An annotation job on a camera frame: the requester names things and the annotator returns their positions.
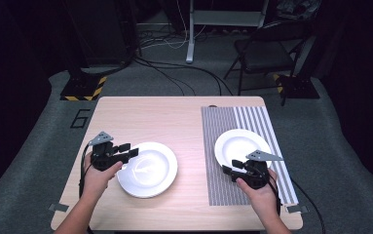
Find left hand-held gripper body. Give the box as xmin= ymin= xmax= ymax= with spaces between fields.
xmin=88 ymin=131 xmax=131 ymax=173

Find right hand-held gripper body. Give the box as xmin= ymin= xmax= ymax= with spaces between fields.
xmin=231 ymin=149 xmax=284 ymax=190

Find white ceramic plate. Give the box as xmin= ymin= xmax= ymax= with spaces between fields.
xmin=213 ymin=128 xmax=274 ymax=175
xmin=115 ymin=141 xmax=179 ymax=199

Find person's left hand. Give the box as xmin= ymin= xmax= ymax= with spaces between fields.
xmin=82 ymin=151 xmax=124 ymax=203

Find person's right hand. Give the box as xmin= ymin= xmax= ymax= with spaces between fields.
xmin=236 ymin=168 xmax=281 ymax=217

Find grey white striped placemat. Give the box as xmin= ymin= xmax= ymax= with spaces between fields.
xmin=201 ymin=105 xmax=299 ymax=207

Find grey tape strip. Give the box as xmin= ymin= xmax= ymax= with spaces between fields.
xmin=48 ymin=203 xmax=70 ymax=213
xmin=285 ymin=205 xmax=309 ymax=215

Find black yellow striped stand base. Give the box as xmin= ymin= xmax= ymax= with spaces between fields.
xmin=59 ymin=74 xmax=108 ymax=102
xmin=273 ymin=73 xmax=321 ymax=107

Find black folding chair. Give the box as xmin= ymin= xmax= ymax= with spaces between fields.
xmin=222 ymin=19 xmax=314 ymax=97

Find large dark cabinet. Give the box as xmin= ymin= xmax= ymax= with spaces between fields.
xmin=64 ymin=0 xmax=141 ymax=67

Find white metal stand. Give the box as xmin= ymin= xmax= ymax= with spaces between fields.
xmin=185 ymin=0 xmax=270 ymax=64

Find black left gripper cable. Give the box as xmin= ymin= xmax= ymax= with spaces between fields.
xmin=78 ymin=142 xmax=94 ymax=234

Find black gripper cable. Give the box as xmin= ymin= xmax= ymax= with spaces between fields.
xmin=78 ymin=142 xmax=94 ymax=234
xmin=243 ymin=164 xmax=326 ymax=234

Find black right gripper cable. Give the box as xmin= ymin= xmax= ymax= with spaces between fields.
xmin=243 ymin=164 xmax=326 ymax=234

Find black floor cables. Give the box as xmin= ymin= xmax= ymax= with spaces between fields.
xmin=131 ymin=55 xmax=235 ymax=98

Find white floor cables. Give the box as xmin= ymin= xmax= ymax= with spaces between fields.
xmin=138 ymin=0 xmax=209 ymax=51

